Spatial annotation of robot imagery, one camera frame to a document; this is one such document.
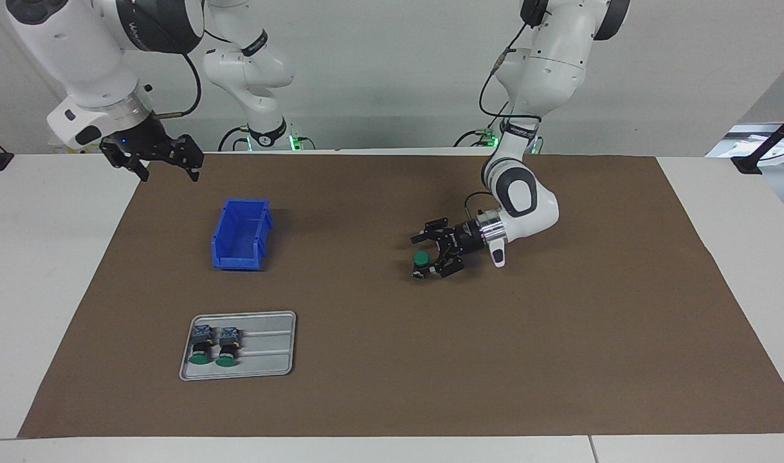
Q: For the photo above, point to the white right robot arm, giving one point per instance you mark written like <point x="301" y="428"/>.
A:
<point x="83" y="51"/>

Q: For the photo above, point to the blue plastic bin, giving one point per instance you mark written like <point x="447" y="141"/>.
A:
<point x="240" y="257"/>

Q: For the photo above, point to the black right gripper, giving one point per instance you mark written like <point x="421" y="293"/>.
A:
<point x="141" y="141"/>

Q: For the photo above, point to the green push button switch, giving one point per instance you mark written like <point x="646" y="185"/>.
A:
<point x="201" y="347"/>
<point x="228" y="348"/>
<point x="420" y="258"/>

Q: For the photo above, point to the brown table mat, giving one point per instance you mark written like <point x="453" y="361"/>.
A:
<point x="462" y="334"/>

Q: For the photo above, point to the black stand with rod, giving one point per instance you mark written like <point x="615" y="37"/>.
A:
<point x="748" y="164"/>

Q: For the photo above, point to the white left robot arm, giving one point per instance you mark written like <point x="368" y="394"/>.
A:
<point x="552" y="58"/>

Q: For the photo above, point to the grey metal tray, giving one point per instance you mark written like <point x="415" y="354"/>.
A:
<point x="269" y="360"/>

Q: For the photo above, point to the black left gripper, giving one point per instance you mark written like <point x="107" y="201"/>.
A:
<point x="461" y="238"/>

